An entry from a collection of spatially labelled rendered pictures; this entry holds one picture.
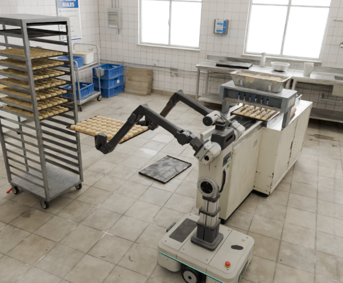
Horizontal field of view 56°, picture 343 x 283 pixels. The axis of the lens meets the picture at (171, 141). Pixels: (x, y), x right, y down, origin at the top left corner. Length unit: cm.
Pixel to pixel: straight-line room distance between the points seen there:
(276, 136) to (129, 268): 188
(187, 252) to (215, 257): 21
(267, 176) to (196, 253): 141
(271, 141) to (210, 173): 135
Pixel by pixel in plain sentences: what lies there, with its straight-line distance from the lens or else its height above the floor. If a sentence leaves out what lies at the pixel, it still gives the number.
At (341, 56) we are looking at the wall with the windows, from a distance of 658.
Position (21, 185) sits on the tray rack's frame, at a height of 15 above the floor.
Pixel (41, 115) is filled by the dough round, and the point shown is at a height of 96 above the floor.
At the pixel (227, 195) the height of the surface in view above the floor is 36.
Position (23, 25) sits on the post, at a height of 177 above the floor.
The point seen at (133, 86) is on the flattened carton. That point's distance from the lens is 741.
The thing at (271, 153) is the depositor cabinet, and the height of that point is 58.
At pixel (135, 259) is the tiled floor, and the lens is 292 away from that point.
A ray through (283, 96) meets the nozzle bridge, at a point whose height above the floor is 118.
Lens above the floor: 202
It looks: 24 degrees down
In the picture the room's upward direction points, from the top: 2 degrees clockwise
